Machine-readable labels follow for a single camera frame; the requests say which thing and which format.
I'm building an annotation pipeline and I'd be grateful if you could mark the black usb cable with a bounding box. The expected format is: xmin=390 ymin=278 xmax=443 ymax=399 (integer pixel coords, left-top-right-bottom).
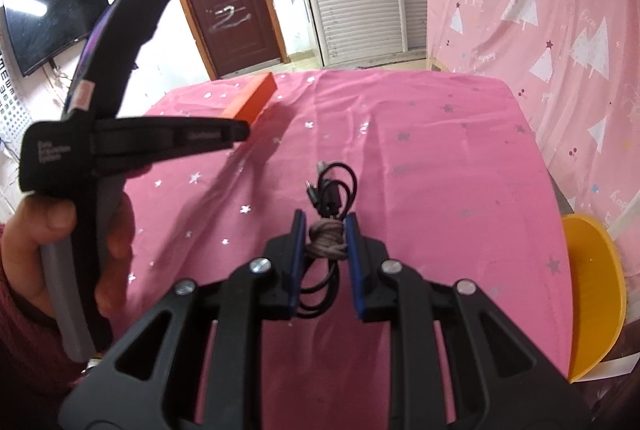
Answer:
xmin=290 ymin=161 xmax=359 ymax=321

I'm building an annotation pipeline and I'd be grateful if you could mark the yellow plastic trash bin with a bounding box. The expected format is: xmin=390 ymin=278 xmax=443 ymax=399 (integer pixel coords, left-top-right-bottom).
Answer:
xmin=562 ymin=213 xmax=627 ymax=382

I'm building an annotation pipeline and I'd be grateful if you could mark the person's left hand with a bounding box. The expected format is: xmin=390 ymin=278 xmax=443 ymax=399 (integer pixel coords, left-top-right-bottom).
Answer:
xmin=0 ymin=193 xmax=137 ymax=321

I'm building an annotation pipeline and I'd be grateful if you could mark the orange rectangular box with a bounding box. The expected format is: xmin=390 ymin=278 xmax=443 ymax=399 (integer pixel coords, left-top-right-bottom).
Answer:
xmin=220 ymin=72 xmax=278 ymax=125

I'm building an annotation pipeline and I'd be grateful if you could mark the pink tree-print bed curtain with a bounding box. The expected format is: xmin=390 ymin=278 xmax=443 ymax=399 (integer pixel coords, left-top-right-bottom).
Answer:
xmin=425 ymin=0 xmax=640 ymax=231

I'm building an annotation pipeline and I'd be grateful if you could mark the black wall television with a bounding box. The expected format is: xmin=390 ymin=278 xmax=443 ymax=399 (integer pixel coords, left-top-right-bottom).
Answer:
xmin=2 ymin=0 xmax=108 ymax=76

